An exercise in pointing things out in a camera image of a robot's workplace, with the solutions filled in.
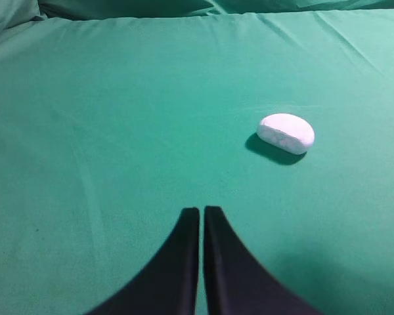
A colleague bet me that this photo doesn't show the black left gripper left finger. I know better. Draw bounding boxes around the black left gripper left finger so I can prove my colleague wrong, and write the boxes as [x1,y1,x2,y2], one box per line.
[91,207,200,314]

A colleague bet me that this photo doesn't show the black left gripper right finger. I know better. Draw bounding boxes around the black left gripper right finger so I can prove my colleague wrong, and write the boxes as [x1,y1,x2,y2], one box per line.
[204,206,321,314]

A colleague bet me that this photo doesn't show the white bluetooth earphone case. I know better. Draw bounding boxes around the white bluetooth earphone case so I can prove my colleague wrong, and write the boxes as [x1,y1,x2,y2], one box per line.
[256,113,315,155]

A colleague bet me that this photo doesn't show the green table cloth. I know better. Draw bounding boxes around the green table cloth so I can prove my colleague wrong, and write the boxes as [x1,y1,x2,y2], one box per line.
[0,9,394,314]

